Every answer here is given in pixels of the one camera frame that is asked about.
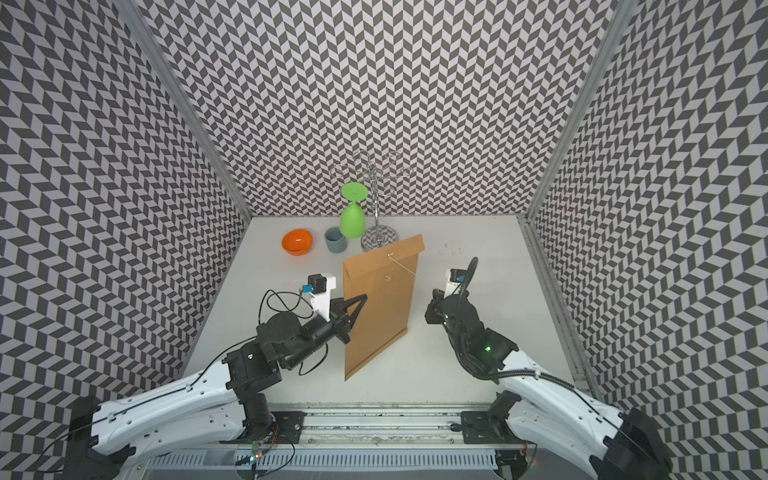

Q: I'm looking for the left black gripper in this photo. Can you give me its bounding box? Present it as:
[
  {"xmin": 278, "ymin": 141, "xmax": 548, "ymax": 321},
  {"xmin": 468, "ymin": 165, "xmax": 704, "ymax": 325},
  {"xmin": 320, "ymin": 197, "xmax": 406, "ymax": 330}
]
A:
[{"xmin": 283, "ymin": 291, "xmax": 366, "ymax": 370}]

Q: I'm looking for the brown kraft file bag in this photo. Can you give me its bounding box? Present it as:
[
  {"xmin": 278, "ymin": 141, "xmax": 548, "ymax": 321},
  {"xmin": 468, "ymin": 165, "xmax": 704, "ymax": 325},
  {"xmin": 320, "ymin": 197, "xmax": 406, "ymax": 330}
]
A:
[{"xmin": 342, "ymin": 235, "xmax": 425, "ymax": 379}]

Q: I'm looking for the white closure string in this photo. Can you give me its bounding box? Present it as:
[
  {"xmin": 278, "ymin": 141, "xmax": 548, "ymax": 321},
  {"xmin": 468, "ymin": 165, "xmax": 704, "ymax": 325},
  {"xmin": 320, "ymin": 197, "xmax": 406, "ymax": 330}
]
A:
[{"xmin": 383, "ymin": 251, "xmax": 418, "ymax": 283}]

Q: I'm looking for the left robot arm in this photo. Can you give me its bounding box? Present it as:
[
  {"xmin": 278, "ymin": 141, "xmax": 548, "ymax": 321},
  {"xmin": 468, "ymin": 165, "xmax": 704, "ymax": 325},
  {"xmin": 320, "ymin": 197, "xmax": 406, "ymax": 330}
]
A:
[{"xmin": 63, "ymin": 293, "xmax": 367, "ymax": 479}]

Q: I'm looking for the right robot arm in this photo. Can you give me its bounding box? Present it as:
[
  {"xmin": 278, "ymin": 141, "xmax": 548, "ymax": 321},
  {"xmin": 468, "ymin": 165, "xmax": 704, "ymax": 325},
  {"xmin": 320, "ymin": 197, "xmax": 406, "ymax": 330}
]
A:
[{"xmin": 425, "ymin": 288, "xmax": 672, "ymax": 479}]

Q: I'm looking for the grey-blue cup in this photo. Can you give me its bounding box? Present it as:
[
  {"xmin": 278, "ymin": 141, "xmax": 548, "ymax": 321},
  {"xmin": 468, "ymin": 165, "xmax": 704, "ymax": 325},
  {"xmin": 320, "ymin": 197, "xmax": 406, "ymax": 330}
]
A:
[{"xmin": 324, "ymin": 227, "xmax": 348, "ymax": 254}]

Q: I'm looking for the chrome glass holder stand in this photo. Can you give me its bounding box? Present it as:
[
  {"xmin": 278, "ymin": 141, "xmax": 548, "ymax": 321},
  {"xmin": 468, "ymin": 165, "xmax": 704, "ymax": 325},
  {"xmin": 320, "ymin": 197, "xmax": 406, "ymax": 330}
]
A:
[{"xmin": 336, "ymin": 151, "xmax": 413, "ymax": 252}]

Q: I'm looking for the orange plastic bowl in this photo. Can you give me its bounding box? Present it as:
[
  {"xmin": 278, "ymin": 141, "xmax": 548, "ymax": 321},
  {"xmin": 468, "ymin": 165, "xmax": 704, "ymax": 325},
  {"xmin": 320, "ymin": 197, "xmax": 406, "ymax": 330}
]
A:
[{"xmin": 281, "ymin": 229, "xmax": 314, "ymax": 256}]

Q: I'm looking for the green plastic wine glass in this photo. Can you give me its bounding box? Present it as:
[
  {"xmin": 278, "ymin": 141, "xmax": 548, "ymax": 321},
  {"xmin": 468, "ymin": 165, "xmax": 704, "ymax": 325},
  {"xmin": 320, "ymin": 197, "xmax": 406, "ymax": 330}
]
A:
[{"xmin": 339, "ymin": 182, "xmax": 369, "ymax": 238}]

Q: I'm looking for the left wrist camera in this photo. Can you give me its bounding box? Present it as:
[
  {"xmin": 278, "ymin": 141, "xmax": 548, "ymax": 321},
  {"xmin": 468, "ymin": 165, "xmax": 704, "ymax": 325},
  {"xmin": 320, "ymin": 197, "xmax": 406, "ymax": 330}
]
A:
[{"xmin": 301, "ymin": 273, "xmax": 337, "ymax": 322}]

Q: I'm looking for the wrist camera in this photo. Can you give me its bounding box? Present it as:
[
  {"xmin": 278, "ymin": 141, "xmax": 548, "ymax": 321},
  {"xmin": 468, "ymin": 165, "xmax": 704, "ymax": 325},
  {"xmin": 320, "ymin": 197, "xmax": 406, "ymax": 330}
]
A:
[
  {"xmin": 301, "ymin": 273, "xmax": 337, "ymax": 322},
  {"xmin": 445, "ymin": 266, "xmax": 476, "ymax": 298}
]

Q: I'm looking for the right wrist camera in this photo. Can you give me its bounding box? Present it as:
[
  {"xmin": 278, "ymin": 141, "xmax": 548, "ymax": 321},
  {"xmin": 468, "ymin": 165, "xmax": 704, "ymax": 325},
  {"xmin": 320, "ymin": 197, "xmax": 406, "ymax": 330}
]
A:
[{"xmin": 445, "ymin": 266, "xmax": 476, "ymax": 298}]

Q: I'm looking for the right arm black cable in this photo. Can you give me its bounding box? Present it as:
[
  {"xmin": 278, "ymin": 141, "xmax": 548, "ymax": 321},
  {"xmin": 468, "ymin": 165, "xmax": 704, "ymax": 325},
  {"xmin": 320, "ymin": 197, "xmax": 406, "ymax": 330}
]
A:
[{"xmin": 446, "ymin": 256, "xmax": 661, "ymax": 469}]

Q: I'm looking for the aluminium front rail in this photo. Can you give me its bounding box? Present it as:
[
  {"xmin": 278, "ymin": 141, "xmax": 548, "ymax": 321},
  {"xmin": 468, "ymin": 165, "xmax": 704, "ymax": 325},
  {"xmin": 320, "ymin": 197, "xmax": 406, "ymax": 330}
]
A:
[{"xmin": 119, "ymin": 403, "xmax": 631, "ymax": 451}]

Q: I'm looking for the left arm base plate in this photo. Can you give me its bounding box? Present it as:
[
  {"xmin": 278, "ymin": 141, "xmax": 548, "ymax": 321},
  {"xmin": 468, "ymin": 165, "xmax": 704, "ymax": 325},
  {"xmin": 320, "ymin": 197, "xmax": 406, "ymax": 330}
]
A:
[{"xmin": 222, "ymin": 411, "xmax": 306, "ymax": 445}]

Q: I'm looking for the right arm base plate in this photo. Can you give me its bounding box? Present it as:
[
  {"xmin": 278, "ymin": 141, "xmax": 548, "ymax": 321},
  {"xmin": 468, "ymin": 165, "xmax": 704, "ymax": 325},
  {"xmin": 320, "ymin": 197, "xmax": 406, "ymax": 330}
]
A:
[{"xmin": 460, "ymin": 411, "xmax": 523, "ymax": 445}]

